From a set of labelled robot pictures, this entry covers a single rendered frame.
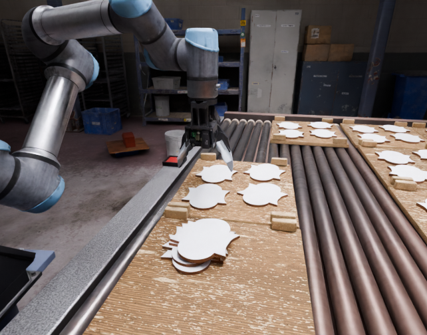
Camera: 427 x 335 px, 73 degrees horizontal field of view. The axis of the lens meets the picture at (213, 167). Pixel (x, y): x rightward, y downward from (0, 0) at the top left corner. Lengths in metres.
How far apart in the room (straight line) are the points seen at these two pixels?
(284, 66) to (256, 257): 4.84
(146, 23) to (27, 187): 0.47
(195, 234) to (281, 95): 4.86
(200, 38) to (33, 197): 0.55
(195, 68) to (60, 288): 0.53
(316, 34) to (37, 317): 5.35
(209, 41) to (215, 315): 0.54
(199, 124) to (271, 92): 4.69
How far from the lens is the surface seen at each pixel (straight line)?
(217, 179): 0.93
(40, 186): 0.83
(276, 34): 5.31
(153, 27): 0.70
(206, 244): 0.61
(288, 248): 0.67
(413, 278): 0.73
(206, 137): 0.70
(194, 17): 5.89
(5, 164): 0.79
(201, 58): 0.68
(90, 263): 0.70
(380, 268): 0.72
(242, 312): 0.53
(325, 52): 5.61
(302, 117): 1.86
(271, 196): 0.85
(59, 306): 0.63
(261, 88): 5.33
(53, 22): 0.88
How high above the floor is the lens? 1.34
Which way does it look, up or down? 23 degrees down
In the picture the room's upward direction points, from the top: straight up
